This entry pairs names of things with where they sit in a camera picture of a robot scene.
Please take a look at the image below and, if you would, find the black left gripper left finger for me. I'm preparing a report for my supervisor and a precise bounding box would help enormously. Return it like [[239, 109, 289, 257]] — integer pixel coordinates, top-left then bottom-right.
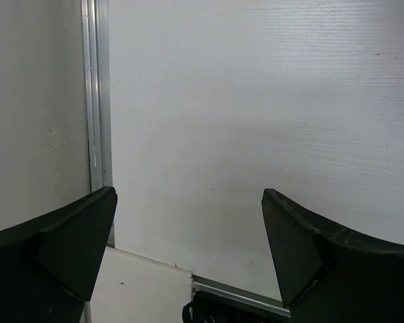
[[0, 186, 117, 322]]

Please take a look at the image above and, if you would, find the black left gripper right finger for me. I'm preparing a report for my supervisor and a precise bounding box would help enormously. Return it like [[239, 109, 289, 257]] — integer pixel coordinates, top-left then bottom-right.
[[261, 188, 404, 322]]

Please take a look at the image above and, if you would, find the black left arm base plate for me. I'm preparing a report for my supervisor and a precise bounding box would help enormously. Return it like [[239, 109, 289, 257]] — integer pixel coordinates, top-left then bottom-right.
[[182, 291, 291, 323]]

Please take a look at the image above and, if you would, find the aluminium frame rail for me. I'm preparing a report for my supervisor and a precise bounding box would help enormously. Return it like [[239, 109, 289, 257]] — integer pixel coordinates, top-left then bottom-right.
[[81, 0, 112, 191]]

